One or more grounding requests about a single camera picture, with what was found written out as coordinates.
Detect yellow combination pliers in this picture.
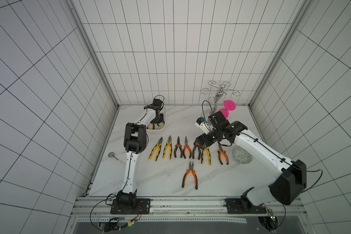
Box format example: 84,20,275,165
149,137,163,161
201,147,211,165
163,136,172,159

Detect white plastic storage box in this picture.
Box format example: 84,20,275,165
147,107,167,131

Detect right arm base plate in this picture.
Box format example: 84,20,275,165
224,198,267,215

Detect orange diagonal cutting pliers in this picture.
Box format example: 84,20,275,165
191,144,201,160

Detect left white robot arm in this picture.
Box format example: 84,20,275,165
112,108,161,212

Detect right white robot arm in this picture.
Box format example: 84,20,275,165
194,118,307,212

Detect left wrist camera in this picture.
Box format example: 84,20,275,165
150,98,164,111

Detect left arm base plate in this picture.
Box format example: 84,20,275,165
110,199,151,215

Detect pink cup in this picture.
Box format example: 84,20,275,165
224,100,237,111
219,108,229,119

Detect small yellow long nose pliers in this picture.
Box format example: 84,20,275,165
147,123,163,130

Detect large orange combination pliers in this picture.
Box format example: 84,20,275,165
181,161,199,190

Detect lower pink cup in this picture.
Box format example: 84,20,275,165
219,108,229,119

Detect chrome cup holder stand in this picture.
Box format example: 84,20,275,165
201,81,241,114

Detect upper pink cup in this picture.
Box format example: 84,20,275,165
224,100,237,111

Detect dark orange long nose pliers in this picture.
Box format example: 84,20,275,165
174,137,183,158

